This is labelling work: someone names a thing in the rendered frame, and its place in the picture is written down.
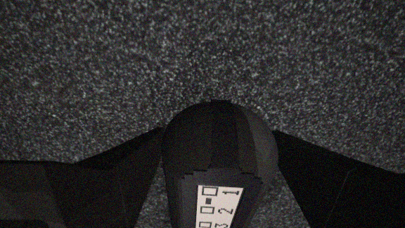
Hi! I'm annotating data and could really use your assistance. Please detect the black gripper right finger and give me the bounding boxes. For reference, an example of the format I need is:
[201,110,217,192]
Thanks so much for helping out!
[271,130,405,228]

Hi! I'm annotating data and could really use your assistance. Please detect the dark grey controller unit with rocker switches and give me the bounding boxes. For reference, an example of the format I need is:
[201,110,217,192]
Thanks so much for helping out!
[161,99,278,228]

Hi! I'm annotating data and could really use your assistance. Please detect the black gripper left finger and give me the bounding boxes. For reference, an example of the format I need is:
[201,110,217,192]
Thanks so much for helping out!
[0,127,165,228]

